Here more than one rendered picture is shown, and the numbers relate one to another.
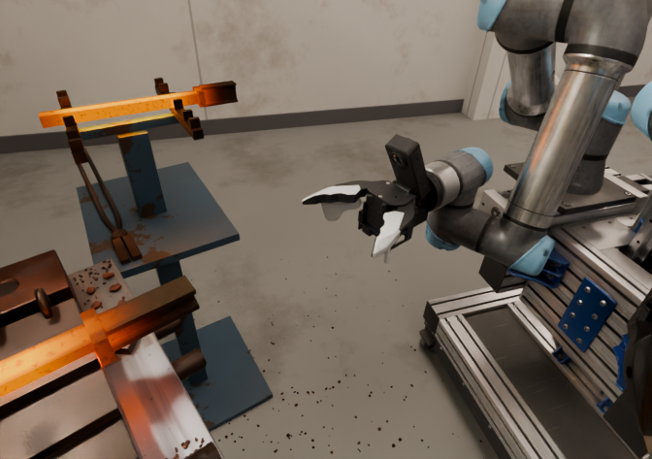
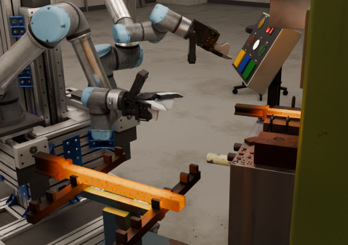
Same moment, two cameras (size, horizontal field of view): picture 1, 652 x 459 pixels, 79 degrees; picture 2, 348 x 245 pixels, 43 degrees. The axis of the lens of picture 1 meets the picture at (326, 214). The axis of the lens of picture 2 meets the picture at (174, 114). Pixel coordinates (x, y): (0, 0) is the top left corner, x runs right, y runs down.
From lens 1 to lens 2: 165 cm
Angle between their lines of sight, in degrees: 98
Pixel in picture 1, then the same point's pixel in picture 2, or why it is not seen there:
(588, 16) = (83, 20)
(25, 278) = (270, 138)
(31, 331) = (279, 121)
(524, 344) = (35, 231)
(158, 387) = (256, 131)
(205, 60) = not seen: outside the picture
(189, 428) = (258, 125)
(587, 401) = (70, 209)
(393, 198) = (149, 94)
